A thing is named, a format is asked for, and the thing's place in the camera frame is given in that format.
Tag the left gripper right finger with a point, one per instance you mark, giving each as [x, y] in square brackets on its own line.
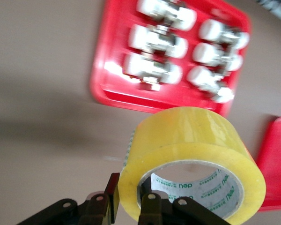
[151, 208]

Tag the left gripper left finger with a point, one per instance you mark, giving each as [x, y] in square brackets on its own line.
[112, 194]

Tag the yellow packing tape roll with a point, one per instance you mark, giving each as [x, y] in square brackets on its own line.
[189, 131]

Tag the empty red plastic tray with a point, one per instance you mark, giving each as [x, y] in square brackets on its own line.
[276, 164]

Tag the red tray holding fittings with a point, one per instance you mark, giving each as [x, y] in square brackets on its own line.
[112, 35]

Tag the white metal pipe fitting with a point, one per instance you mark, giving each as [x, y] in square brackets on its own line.
[140, 65]
[206, 54]
[142, 39]
[154, 9]
[212, 30]
[208, 82]

